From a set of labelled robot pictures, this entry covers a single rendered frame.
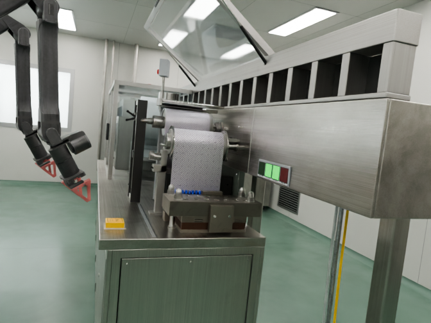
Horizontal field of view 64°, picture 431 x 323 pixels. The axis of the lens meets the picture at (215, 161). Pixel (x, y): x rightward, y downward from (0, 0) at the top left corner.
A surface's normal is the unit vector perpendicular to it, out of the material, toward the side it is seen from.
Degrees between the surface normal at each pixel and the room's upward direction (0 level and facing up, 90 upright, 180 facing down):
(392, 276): 90
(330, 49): 90
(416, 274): 90
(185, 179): 90
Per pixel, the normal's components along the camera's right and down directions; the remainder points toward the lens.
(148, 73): 0.33, 0.11
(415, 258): -0.94, -0.06
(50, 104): 0.64, 0.01
